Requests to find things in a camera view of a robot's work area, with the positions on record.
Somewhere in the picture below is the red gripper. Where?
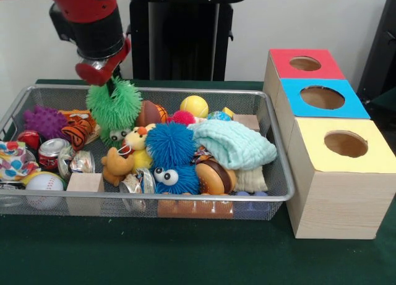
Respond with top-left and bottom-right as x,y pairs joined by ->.
75,37 -> 132,97

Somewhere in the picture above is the green spiky ball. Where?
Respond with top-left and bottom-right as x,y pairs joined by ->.
85,76 -> 143,147

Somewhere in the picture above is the mint green cloth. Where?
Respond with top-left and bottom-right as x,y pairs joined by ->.
187,119 -> 278,171

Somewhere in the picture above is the shallow metal mesh bin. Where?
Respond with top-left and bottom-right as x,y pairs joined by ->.
0,83 -> 295,221

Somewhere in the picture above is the wooden box with three holes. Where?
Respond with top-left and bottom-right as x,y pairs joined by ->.
262,48 -> 396,240

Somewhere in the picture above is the yellow plush duck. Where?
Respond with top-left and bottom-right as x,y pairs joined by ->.
122,123 -> 157,153

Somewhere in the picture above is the purple spiky ball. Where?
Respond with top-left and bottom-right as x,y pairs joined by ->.
23,105 -> 71,140

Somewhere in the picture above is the yellow foam ball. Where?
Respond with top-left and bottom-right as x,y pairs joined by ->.
179,95 -> 210,119

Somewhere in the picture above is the blue spiky ball with eyes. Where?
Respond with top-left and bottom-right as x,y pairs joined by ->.
153,164 -> 202,195

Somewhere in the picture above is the toy hamburger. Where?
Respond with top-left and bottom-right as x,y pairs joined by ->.
194,158 -> 238,195

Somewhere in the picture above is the cream cloth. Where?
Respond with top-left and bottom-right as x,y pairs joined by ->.
233,166 -> 269,192

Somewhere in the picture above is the black panel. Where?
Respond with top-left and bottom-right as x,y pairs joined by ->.
356,0 -> 396,104

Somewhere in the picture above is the dark green side table cloth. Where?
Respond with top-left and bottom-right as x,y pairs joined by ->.
368,86 -> 396,134

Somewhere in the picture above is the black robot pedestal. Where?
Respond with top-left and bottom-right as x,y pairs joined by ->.
116,0 -> 250,81

